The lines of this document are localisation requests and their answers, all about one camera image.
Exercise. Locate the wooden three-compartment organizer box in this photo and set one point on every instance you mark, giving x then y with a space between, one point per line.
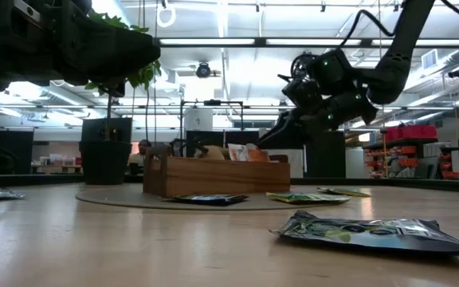
213 177

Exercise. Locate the black upright panel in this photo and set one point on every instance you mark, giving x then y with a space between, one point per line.
325 159

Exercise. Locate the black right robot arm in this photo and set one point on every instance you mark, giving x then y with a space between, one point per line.
405 48

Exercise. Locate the green and yellow tea packet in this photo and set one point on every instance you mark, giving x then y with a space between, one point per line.
305 197
345 191

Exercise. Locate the person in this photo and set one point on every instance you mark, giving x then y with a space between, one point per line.
143 146

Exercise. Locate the round grey mat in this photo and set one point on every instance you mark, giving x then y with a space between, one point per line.
114 197

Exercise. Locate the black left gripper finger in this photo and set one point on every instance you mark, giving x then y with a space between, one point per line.
110 52

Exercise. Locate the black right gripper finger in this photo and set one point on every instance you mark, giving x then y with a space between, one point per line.
289 131

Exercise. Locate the black overhead camera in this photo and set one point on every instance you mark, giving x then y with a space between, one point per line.
203 70

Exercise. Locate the orange and white tea packet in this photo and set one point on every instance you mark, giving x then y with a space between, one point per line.
259 155
237 152

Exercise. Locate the black overhead beam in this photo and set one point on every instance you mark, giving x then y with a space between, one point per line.
259 42

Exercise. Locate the shelf with red bins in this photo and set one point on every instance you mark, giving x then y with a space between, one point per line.
410 132

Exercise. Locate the green potted plant black pot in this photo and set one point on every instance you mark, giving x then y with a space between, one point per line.
106 163

